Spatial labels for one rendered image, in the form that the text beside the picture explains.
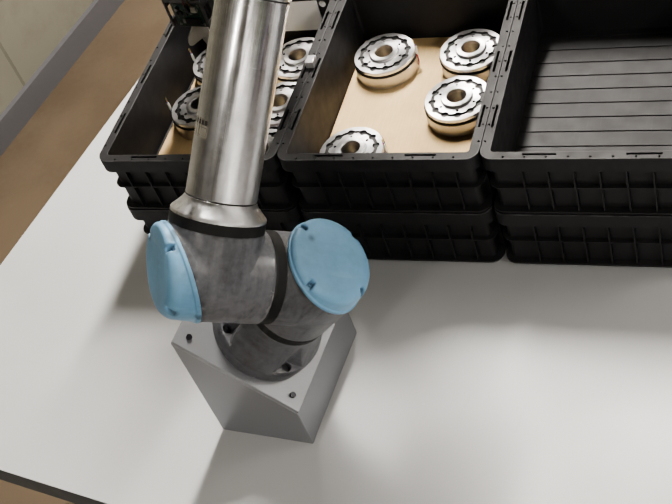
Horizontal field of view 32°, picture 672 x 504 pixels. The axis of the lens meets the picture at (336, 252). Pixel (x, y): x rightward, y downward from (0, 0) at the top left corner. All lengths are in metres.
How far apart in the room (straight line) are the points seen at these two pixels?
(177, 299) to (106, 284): 0.64
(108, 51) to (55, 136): 0.38
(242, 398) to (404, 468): 0.24
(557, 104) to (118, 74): 2.10
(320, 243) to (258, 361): 0.21
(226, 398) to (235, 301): 0.27
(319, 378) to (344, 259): 0.26
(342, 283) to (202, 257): 0.18
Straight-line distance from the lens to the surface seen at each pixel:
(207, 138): 1.35
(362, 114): 1.87
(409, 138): 1.80
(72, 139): 3.52
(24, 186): 3.46
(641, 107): 1.77
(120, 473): 1.74
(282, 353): 1.53
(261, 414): 1.63
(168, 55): 2.01
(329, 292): 1.39
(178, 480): 1.69
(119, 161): 1.82
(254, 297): 1.38
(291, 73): 1.95
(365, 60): 1.92
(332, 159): 1.66
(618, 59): 1.86
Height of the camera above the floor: 2.02
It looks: 45 degrees down
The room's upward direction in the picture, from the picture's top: 22 degrees counter-clockwise
